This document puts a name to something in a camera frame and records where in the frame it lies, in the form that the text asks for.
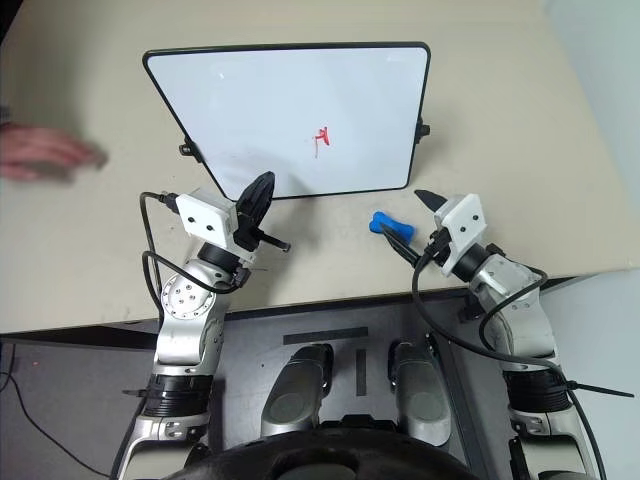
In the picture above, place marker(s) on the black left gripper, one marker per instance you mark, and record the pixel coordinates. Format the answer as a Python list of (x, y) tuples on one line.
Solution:
[(247, 235)]

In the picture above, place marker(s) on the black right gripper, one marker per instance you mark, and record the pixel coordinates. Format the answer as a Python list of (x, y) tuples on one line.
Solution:
[(440, 247)]

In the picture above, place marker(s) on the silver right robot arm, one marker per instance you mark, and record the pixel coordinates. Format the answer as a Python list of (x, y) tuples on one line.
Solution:
[(520, 310)]

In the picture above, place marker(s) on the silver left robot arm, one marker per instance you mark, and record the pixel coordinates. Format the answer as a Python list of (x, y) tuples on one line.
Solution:
[(182, 320)]

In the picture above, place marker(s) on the blue bone-shaped eraser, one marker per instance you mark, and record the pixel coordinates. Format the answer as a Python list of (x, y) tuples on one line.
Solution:
[(380, 220)]

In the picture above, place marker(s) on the person's bare hand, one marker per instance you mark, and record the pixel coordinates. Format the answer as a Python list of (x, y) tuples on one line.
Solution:
[(35, 150)]

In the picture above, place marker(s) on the black whiteboard stand hinge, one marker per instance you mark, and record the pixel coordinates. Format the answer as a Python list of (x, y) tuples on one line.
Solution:
[(186, 148), (423, 131)]

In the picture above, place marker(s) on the long black tape strip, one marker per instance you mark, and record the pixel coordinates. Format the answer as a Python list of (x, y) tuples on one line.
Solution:
[(325, 336)]

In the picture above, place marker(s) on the short black tape strip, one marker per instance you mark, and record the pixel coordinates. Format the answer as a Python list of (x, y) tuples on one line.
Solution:
[(361, 372)]

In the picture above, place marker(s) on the silver grey right robot leg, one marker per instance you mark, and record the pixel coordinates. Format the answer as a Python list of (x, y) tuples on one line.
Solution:
[(420, 395)]

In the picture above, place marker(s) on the silver grey robot leg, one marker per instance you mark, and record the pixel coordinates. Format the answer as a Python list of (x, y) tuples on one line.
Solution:
[(295, 395), (420, 395)]

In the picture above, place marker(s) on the silver grey left robot leg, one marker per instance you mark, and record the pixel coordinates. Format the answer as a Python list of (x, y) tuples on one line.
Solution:
[(295, 395)]

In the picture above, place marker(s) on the dark rounded robot torso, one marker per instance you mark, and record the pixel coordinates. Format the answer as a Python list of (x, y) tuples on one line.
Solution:
[(330, 455)]

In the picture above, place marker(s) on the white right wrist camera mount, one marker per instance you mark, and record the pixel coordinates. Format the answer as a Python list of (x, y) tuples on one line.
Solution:
[(462, 227)]

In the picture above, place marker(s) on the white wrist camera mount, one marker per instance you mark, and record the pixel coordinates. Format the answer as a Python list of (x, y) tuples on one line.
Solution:
[(202, 217), (462, 227)]

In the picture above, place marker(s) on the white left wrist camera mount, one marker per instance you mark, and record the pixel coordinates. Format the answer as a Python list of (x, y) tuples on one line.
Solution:
[(202, 217)]

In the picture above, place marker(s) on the whiteboard with black frame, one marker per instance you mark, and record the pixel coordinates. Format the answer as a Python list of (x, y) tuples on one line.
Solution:
[(280, 100)]

